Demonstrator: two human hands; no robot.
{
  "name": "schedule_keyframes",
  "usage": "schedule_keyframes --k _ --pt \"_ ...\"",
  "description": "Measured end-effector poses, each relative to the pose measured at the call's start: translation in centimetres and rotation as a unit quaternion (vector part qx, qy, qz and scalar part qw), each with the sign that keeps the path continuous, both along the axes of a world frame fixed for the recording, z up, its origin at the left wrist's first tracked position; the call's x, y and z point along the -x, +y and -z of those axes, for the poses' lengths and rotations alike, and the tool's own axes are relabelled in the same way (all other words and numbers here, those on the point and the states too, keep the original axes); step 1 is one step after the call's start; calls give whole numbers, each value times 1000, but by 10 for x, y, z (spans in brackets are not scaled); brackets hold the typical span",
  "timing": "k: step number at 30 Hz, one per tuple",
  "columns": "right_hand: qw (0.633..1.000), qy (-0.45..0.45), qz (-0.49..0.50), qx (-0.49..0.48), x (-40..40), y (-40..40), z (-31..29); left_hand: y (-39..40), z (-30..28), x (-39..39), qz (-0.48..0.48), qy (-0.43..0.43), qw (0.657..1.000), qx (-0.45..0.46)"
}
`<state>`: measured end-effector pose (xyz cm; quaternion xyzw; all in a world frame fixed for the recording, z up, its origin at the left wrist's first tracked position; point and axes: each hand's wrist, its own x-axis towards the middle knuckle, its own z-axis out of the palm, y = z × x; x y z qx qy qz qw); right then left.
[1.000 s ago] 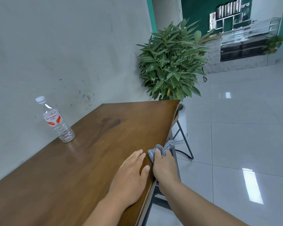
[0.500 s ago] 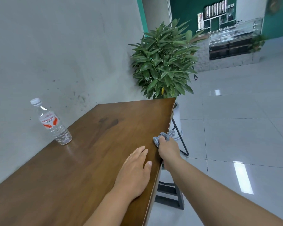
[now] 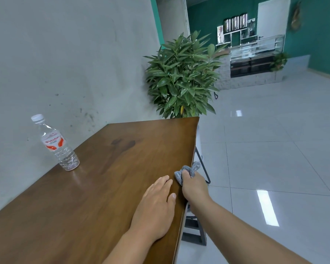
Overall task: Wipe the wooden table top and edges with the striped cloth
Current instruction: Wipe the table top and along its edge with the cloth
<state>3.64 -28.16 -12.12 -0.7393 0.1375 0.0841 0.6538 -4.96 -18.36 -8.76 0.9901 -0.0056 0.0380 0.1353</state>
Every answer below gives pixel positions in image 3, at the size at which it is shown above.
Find person's left forearm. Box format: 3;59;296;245
102;229;158;264

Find brown wall decoration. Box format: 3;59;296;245
290;1;302;31

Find glass display case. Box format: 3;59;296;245
229;35;286;63

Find white metal shelf rack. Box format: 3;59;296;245
216;25;258;47

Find clear plastic water bottle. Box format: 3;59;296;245
31;114;80;171

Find dark grey stool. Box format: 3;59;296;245
181;204;207;246

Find black metal table leg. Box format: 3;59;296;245
195;147;211;185

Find grey cleaning cloth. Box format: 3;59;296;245
174;162;201;187

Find person's right forearm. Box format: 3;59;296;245
188;198;313;264

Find person's right hand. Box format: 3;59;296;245
181;170;213;207

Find large green leafy plant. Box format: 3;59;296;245
143;30;230;119

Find person's left hand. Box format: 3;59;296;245
129;175;177;243

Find stone-clad counter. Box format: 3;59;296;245
217;49;284;90

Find small green potted plant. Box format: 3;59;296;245
269;52;289;72

